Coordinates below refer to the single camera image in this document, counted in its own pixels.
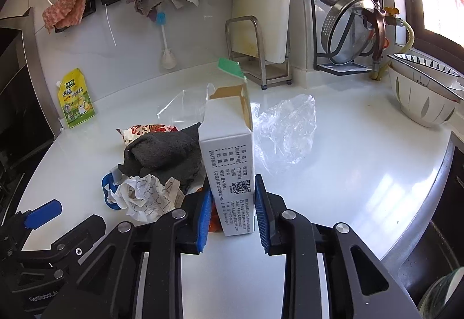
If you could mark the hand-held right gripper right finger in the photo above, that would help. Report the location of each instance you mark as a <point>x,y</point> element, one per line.
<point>261,217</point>

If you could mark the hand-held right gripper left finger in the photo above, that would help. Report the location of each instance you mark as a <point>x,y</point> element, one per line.
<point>203,221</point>

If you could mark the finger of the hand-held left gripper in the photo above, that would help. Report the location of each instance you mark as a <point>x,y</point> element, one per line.
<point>41,213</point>
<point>85,230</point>

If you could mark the white carton box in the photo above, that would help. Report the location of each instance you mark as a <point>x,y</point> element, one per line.
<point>224,145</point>

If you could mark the red and white snack wrapper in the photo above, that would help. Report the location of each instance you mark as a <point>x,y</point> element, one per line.
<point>132,132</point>

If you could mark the crumpled white paper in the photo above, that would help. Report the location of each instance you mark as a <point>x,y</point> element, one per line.
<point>141,195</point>

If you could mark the dark grey cloth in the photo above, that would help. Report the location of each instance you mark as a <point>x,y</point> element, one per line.
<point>159,152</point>

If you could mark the clear plastic bag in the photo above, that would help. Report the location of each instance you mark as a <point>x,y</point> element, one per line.
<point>286,130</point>

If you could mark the black stove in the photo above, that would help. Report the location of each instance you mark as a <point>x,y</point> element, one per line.
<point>21,105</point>

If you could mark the yellow seasoning pouch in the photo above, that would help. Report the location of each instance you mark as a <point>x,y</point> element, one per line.
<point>77,97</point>

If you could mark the metal cutting board rack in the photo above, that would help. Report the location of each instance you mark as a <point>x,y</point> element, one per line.
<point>258,50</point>

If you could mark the black lid rack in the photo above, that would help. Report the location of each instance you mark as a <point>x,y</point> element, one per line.
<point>335,67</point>

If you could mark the dark sink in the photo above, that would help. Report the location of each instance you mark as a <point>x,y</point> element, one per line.
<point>435,232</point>

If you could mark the white bottle brush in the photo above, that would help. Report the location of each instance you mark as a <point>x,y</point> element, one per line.
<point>166,50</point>

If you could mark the thin white stick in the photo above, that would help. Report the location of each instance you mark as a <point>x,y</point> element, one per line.
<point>110,25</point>

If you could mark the steel pot lid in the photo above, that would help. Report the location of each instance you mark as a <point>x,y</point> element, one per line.
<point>344,32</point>

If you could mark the pink cloth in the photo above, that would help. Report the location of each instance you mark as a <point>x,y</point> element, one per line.
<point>65,8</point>

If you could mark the shallow white patterned bowl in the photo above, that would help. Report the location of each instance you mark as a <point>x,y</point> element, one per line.
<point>424,67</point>

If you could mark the gas valve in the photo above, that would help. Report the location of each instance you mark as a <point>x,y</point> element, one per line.
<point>392,16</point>

